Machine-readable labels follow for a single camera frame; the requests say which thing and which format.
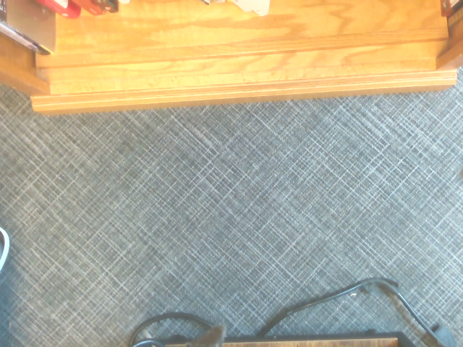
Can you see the small wooden table corner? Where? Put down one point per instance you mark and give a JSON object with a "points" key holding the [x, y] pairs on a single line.
{"points": [[311, 342]]}

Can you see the white tube frame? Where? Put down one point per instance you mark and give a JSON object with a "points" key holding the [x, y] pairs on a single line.
{"points": [[3, 249]]}

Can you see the dark red book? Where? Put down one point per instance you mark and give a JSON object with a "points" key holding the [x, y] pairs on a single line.
{"points": [[97, 5]]}

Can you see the large grey white book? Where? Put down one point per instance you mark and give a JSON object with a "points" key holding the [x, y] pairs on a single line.
{"points": [[29, 25]]}

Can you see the plain white book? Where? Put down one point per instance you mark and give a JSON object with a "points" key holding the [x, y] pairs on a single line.
{"points": [[206, 1]]}

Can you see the white book with red print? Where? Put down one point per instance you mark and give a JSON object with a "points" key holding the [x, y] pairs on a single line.
{"points": [[253, 6]]}

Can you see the bright red book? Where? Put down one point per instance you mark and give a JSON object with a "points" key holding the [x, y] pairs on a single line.
{"points": [[61, 8]]}

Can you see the wooden bookshelf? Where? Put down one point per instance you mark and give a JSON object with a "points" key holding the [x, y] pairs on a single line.
{"points": [[231, 54]]}

